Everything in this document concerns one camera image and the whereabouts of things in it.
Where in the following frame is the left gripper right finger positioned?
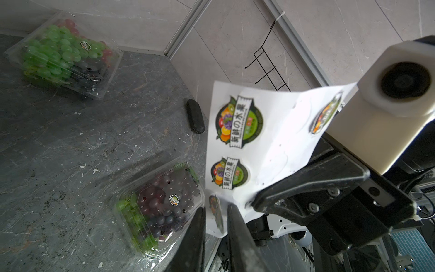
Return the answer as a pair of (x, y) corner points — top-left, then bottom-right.
(227, 204), (268, 272)

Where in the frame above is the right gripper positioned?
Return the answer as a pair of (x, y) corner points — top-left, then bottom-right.
(252, 136), (416, 256)

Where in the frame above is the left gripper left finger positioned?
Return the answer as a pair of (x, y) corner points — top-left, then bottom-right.
(165, 207), (206, 272)

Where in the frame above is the white sticker sheet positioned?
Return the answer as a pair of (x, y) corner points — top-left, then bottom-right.
(205, 81), (355, 238)

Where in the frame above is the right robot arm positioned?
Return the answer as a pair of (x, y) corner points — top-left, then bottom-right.
(253, 36), (435, 256)

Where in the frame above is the purple grape box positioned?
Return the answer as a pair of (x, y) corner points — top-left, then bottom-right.
(112, 160), (205, 260)

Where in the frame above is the black oval object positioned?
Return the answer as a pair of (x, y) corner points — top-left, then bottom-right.
(186, 99), (205, 134)

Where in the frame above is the black hook rack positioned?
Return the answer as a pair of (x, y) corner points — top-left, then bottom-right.
(244, 15), (291, 92)

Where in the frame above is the green grape box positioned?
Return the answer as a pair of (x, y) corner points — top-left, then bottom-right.
(5, 12), (123, 99)

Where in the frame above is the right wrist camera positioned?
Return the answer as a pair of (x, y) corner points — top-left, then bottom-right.
(327, 35), (435, 174)

